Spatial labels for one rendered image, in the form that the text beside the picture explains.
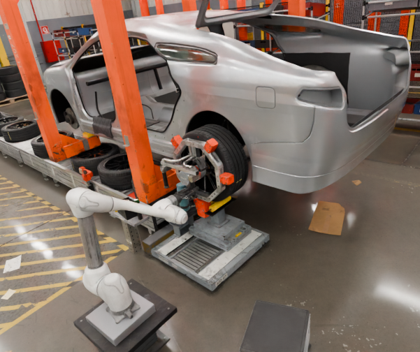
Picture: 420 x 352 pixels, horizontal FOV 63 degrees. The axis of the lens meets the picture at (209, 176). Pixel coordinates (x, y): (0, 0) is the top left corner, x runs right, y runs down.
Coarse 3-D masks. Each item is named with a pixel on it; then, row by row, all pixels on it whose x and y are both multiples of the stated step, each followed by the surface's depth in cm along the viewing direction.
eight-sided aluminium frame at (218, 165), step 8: (184, 144) 288; (192, 144) 282; (200, 144) 276; (176, 152) 302; (216, 160) 276; (216, 168) 273; (216, 176) 278; (224, 184) 283; (200, 192) 308; (216, 192) 286; (208, 200) 297
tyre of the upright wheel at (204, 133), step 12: (192, 132) 290; (204, 132) 283; (216, 132) 285; (228, 132) 288; (228, 144) 280; (240, 144) 287; (228, 156) 275; (240, 156) 284; (228, 168) 277; (240, 168) 284; (240, 180) 290; (228, 192) 289
